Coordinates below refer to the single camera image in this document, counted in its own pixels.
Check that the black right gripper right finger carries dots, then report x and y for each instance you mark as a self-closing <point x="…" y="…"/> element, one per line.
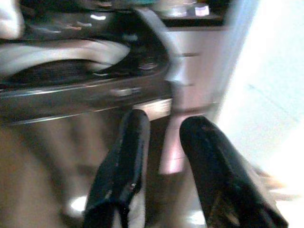
<point x="221" y="171"/>

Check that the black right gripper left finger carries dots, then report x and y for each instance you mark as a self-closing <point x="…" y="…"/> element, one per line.
<point x="123" y="166"/>

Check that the dark grey washing machine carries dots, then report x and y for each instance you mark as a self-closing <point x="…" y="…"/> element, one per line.
<point x="78" y="69"/>

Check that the white drawer cabinet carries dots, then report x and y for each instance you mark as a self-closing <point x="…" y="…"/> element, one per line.
<point x="194" y="69"/>

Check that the small white labelled jar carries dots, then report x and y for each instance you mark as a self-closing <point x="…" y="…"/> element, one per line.
<point x="202" y="10"/>

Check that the silver metal pot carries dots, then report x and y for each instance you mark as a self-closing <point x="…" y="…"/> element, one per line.
<point x="177" y="9"/>

